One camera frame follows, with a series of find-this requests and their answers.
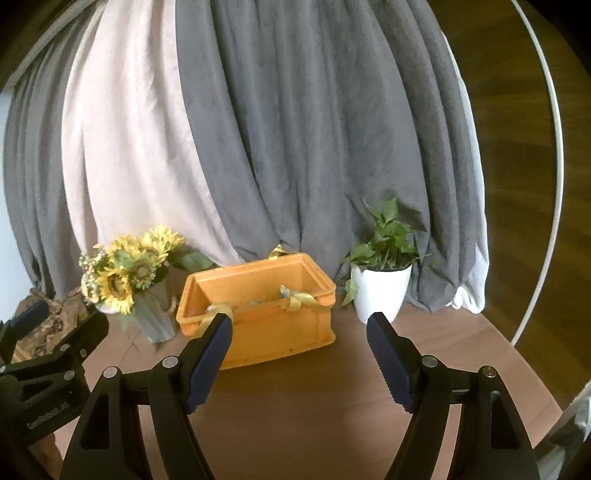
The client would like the green leafy houseplant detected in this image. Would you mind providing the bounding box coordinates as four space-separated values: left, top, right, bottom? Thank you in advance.
339 195 433 307

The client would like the crumpled grey white cloth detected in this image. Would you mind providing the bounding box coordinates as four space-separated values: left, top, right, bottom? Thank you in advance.
535 396 590 479

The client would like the white plant pot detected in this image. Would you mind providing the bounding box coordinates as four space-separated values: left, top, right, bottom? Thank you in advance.
351 266 412 324

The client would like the patterned brown rug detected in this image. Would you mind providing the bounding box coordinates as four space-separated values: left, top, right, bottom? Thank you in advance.
12 288 88 363

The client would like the grey curtain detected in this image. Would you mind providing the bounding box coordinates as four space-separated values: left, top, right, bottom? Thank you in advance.
1 1 489 313

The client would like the white curved lamp pole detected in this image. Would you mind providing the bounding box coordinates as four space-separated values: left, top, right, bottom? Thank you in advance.
511 1 566 347

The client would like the yellow sunflower bouquet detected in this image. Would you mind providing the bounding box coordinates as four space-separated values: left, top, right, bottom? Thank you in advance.
79 225 214 315

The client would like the orange plastic storage box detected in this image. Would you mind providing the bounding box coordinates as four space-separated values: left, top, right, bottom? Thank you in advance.
176 253 335 370

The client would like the white sheer curtain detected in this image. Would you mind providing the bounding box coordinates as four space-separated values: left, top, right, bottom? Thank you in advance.
61 1 242 266

